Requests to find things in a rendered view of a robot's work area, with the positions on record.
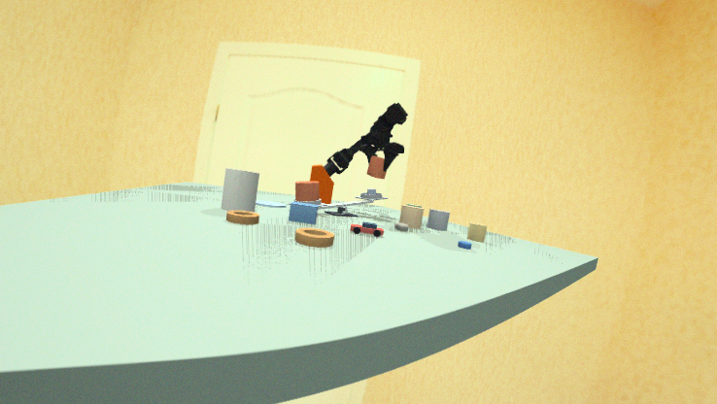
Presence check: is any pale blue round dish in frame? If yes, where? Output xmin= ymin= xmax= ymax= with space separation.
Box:
xmin=256 ymin=201 xmax=287 ymax=208

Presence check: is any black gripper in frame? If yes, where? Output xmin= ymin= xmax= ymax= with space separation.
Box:
xmin=359 ymin=128 xmax=404 ymax=172

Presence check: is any grey open cup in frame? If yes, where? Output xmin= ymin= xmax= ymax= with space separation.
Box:
xmin=222 ymin=168 xmax=259 ymax=212

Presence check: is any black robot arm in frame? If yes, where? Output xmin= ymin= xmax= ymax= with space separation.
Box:
xmin=323 ymin=102 xmax=408 ymax=176

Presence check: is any orange-brown cup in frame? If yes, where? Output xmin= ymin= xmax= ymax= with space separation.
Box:
xmin=295 ymin=181 xmax=319 ymax=201
xmin=366 ymin=156 xmax=387 ymax=179

